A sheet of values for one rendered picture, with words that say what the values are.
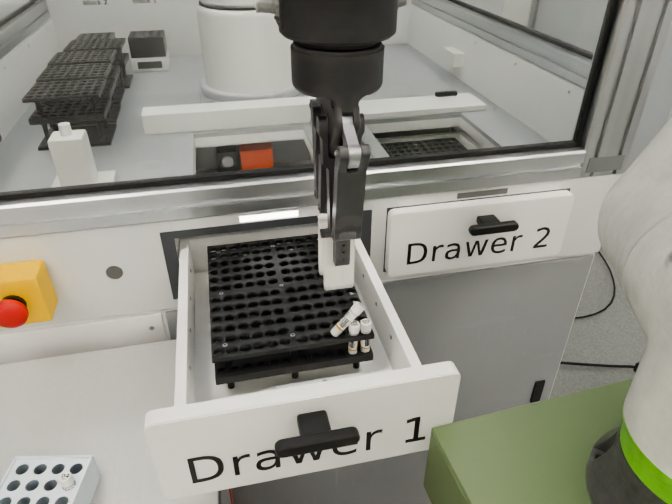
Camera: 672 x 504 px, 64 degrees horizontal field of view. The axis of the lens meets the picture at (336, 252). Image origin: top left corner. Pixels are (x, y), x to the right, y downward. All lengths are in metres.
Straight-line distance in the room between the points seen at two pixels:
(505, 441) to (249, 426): 0.25
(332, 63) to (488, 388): 0.82
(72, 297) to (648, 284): 0.69
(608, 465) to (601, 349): 1.56
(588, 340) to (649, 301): 1.65
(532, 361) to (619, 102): 0.50
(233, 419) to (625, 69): 0.68
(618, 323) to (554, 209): 1.39
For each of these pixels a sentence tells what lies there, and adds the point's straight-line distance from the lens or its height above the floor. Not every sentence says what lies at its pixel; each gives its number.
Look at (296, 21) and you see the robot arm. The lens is 0.42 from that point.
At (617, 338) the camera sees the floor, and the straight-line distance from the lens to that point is 2.17.
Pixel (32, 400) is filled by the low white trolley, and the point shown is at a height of 0.76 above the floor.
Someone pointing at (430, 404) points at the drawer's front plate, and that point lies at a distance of 0.55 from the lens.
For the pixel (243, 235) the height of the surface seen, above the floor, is 0.89.
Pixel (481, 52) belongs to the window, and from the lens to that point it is 0.77.
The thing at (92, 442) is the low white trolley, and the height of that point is 0.76.
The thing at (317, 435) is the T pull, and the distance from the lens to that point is 0.50.
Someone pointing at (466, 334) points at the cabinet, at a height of 0.66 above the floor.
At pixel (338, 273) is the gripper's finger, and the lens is 0.53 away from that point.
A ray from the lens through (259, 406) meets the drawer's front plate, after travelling 0.50.
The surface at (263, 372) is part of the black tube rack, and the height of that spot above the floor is 0.87.
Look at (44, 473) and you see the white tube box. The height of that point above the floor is 0.80.
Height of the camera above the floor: 1.30
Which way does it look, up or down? 33 degrees down
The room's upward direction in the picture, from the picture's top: straight up
